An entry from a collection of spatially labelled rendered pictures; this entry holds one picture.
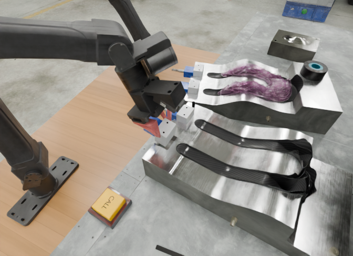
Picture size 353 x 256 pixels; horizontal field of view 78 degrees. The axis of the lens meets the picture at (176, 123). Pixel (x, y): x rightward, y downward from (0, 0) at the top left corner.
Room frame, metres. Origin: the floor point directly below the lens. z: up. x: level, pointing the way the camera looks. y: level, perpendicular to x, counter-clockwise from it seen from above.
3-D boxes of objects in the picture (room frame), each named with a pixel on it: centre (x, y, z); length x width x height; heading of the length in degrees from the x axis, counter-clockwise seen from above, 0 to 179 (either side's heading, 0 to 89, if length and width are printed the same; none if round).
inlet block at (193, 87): (0.66, -0.02, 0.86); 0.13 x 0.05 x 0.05; 77
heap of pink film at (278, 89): (0.65, -0.29, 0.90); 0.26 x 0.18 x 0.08; 77
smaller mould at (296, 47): (1.01, -0.58, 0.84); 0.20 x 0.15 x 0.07; 60
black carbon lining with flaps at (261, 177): (0.32, -0.18, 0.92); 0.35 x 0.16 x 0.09; 60
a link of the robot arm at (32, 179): (0.28, 0.36, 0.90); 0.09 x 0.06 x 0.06; 23
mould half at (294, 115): (0.66, -0.30, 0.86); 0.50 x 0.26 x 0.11; 77
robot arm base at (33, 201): (0.28, 0.37, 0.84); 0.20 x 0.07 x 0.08; 156
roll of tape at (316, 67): (0.66, -0.49, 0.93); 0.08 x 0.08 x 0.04
